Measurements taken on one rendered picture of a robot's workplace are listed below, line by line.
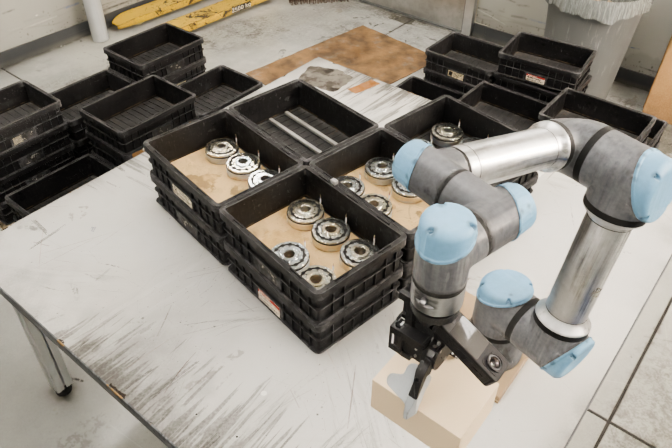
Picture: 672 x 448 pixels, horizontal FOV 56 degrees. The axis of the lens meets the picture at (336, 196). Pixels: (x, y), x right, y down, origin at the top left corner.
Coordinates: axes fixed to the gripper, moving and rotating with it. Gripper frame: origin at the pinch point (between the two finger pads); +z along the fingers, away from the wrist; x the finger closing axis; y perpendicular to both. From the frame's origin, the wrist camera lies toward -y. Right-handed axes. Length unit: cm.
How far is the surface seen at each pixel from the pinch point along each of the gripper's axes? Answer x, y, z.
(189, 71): -121, 213, 65
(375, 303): -35, 35, 36
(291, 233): -34, 63, 27
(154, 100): -88, 198, 61
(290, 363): -10, 42, 40
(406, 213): -61, 44, 27
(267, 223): -33, 71, 27
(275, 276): -18, 53, 24
